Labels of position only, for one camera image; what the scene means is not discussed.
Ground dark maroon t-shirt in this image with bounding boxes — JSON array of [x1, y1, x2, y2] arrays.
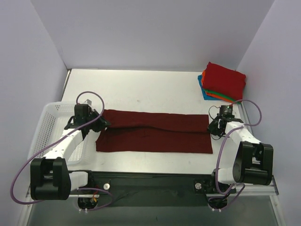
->
[[96, 110, 213, 154]]

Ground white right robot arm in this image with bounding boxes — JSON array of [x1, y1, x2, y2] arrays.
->
[[207, 113, 274, 192]]

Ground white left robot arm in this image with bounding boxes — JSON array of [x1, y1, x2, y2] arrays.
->
[[30, 104, 110, 201]]

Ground white plastic basket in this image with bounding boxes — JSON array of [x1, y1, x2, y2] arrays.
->
[[28, 102, 99, 166]]

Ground folded orange t-shirt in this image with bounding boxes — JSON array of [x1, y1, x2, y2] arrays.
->
[[199, 70, 235, 103]]

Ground folded green t-shirt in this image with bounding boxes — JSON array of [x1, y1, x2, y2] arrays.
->
[[204, 89, 237, 103]]

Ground folded blue t-shirt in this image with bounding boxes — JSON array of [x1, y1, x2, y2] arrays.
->
[[198, 75, 219, 101]]

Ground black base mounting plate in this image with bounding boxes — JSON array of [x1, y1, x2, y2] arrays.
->
[[67, 171, 236, 208]]

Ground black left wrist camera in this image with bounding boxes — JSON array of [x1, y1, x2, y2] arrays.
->
[[74, 104, 91, 118]]

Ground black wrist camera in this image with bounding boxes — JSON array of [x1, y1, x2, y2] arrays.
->
[[74, 104, 91, 118], [219, 105, 235, 118]]

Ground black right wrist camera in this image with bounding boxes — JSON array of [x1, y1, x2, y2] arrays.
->
[[219, 105, 235, 118]]

